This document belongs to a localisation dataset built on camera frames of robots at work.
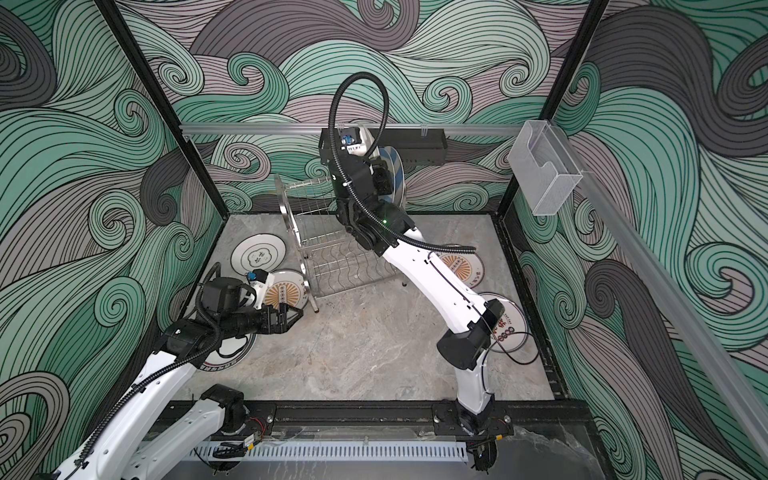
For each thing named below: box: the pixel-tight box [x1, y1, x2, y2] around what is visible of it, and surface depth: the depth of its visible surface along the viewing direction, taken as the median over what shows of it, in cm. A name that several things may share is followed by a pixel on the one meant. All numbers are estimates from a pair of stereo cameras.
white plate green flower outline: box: [230, 233, 287, 275], surface depth 109 cm
